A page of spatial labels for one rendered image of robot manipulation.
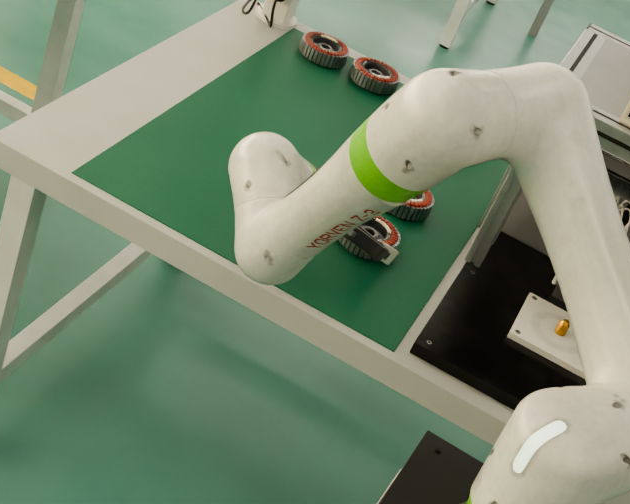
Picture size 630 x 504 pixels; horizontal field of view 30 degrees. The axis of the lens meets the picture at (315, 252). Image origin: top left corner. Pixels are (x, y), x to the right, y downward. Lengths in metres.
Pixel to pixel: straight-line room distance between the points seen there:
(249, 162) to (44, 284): 1.30
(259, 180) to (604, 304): 0.56
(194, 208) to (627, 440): 0.93
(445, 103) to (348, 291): 0.66
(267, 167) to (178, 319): 1.29
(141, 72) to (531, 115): 1.10
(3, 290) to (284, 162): 0.69
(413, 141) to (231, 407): 1.52
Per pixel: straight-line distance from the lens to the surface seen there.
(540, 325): 2.03
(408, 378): 1.85
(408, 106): 1.36
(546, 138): 1.45
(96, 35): 4.15
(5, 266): 2.19
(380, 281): 2.00
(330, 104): 2.49
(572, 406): 1.33
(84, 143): 2.08
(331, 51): 2.63
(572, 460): 1.29
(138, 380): 2.77
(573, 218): 1.45
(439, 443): 1.58
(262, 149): 1.74
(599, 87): 2.11
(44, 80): 3.13
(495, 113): 1.39
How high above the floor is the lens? 1.82
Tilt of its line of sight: 32 degrees down
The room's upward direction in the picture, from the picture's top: 23 degrees clockwise
